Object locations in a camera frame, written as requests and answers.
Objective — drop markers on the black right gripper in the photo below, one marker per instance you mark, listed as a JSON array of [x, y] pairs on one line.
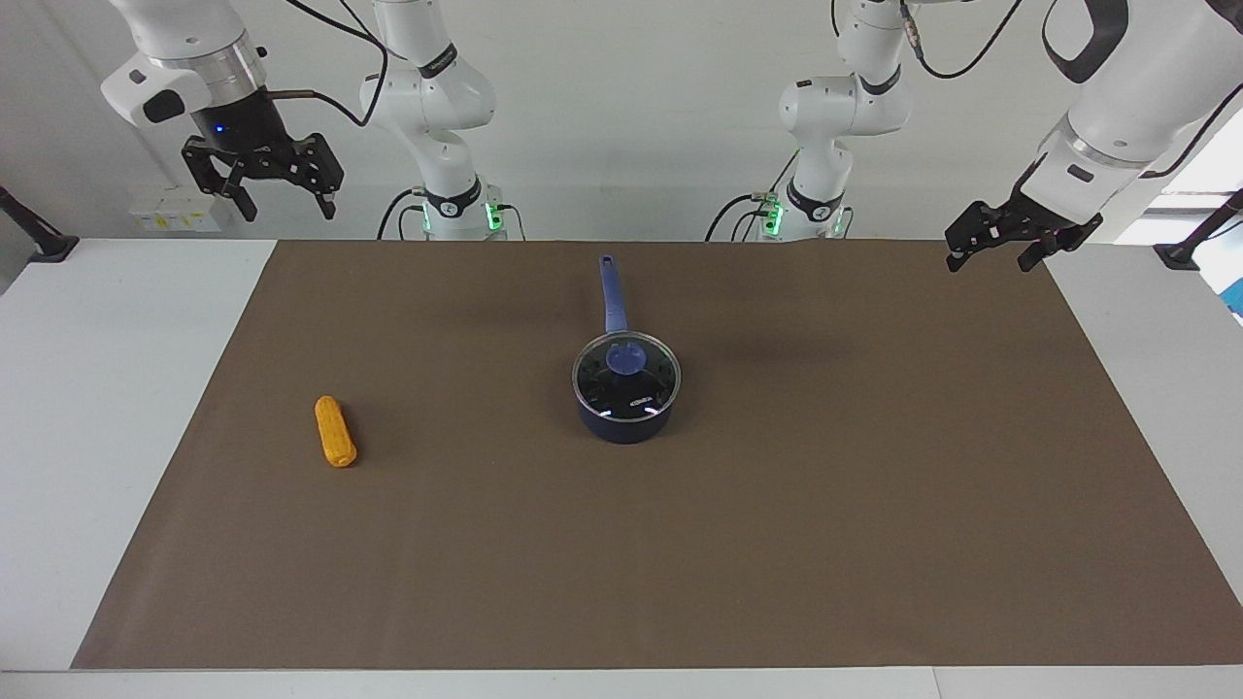
[[248, 131]]

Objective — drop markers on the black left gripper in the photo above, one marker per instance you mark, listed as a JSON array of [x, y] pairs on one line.
[[1029, 225]]

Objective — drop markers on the yellow corn cob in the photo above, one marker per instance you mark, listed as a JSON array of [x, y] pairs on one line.
[[335, 432]]

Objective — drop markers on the glass lid blue knob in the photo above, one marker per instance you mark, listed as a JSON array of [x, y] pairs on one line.
[[626, 359]]

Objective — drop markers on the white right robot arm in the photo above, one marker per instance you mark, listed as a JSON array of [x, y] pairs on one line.
[[439, 97]]

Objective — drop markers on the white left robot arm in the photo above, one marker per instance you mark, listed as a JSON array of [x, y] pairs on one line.
[[837, 105]]

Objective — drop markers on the black clamp stand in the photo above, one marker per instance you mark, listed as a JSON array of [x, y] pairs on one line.
[[1180, 254], [44, 245]]

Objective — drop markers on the blue object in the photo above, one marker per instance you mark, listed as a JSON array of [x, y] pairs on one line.
[[1235, 291]]

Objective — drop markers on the dark blue saucepan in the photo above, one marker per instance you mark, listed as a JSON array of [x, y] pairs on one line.
[[614, 301]]

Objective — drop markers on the brown table mat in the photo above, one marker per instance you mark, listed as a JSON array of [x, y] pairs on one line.
[[680, 544]]

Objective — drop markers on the white wall socket strip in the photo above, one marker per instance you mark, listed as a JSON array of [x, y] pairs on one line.
[[175, 214]]

